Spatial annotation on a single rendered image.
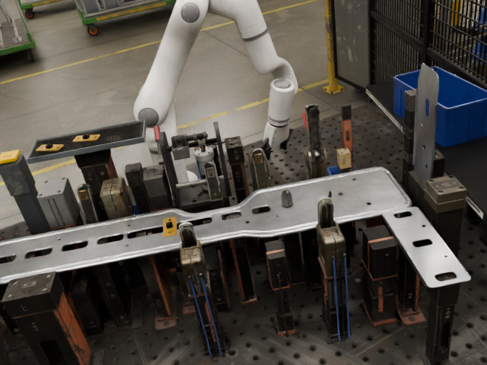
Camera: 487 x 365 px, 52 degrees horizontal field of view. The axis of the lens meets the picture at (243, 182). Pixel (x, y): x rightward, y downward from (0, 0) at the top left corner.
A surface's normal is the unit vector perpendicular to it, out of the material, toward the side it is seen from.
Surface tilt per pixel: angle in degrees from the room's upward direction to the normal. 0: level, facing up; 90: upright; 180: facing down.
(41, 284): 0
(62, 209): 90
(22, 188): 90
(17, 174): 90
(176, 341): 0
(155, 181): 90
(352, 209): 0
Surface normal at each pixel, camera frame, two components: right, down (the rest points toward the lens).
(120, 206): 0.13, 0.52
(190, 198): -0.15, -0.84
